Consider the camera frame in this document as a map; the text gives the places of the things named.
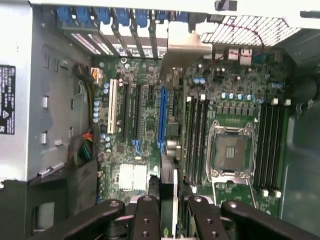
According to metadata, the silver chipset heatsink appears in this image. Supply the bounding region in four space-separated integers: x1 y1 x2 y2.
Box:
119 163 148 191

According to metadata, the CPU socket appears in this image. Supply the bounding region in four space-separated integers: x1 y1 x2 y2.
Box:
207 119 256 181

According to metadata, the black RAM slot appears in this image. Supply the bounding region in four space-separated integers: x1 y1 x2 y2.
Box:
194 94 203 190
257 102 267 195
264 102 273 195
186 96 195 191
276 101 287 196
270 101 280 196
202 96 211 187

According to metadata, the long black expansion slot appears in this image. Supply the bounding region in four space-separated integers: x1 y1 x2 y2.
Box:
121 82 130 141
134 83 143 141

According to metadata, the blue expansion slot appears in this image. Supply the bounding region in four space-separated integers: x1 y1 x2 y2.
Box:
157 84 168 154

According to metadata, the white expansion slot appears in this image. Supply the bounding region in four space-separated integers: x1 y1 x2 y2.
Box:
107 78 118 135

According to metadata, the open black PC case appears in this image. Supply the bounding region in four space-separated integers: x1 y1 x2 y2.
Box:
0 0 320 240

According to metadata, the green motherboard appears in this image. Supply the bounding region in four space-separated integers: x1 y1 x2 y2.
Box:
92 53 293 218

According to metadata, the multicoloured wire bundle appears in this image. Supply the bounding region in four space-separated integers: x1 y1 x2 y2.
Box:
67 132 95 167

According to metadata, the black air duct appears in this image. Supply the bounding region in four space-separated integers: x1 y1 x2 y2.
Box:
0 159 100 240

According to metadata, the yellow black wire bundle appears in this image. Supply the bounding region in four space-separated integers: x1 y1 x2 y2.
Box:
72 63 103 131

